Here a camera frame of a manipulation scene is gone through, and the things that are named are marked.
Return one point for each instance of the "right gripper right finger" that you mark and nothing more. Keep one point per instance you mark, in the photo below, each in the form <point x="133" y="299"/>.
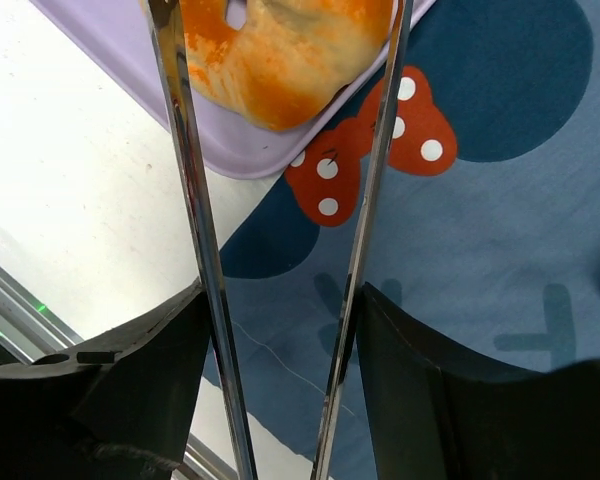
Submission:
<point x="439" y="410"/>

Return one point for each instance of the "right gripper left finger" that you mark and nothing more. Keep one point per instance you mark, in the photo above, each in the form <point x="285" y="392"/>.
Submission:
<point x="117" y="406"/>

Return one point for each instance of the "twisted ring bread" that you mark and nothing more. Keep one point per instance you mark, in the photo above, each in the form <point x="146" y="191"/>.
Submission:
<point x="284" y="65"/>

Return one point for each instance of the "metal tongs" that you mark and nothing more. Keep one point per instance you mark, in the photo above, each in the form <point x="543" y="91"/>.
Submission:
<point x="200" y="250"/>

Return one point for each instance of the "blue letter placemat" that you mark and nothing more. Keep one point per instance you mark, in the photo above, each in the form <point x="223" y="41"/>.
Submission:
<point x="488" y="223"/>

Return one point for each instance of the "lavender plastic tray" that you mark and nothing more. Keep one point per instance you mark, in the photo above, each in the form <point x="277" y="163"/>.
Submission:
<point x="115" y="35"/>

